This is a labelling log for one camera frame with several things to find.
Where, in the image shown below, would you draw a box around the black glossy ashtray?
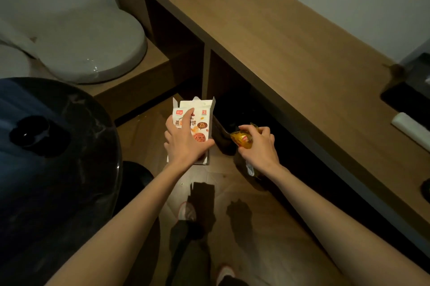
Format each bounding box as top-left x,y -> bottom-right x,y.
9,116 -> 71,157

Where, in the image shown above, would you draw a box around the brown waste bin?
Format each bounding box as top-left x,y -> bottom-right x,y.
212,116 -> 241,157

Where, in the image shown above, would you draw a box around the wooden built-in desk unit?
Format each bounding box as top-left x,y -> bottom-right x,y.
97,0 -> 430,256

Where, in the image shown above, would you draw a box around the white remote control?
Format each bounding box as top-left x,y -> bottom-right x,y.
391,112 -> 430,152

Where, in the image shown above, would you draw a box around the white left sneaker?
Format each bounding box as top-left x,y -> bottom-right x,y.
177,201 -> 197,222

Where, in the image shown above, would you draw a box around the yellow wrapper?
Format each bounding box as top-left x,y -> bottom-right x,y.
230,123 -> 262,177

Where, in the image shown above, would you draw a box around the white right sneaker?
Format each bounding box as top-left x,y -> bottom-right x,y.
216,264 -> 236,286

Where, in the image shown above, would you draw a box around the white sneaker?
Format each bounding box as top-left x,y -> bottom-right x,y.
177,201 -> 197,222
216,264 -> 236,286

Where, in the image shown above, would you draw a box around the person's left hand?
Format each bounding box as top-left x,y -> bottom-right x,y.
163,107 -> 215,170

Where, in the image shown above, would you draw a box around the person's right hand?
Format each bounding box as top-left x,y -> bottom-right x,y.
237,124 -> 281,179

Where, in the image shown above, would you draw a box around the person's right forearm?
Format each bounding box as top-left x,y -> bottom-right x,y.
267,165 -> 430,286

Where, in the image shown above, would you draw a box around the black set-top box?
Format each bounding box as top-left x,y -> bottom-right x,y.
380,52 -> 430,128

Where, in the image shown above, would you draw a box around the black round table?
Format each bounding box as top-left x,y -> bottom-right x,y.
0,77 -> 160,286

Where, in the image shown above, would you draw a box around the white sheer curtain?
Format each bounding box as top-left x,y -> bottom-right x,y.
0,17 -> 41,60

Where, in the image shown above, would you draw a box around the round grey seat cushion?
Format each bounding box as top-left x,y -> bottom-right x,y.
0,44 -> 34,79
32,5 -> 148,84

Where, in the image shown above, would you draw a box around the dark trousers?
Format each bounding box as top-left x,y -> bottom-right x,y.
166,220 -> 249,286

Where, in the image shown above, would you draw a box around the person's left forearm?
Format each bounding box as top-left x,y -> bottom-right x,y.
45,161 -> 194,286

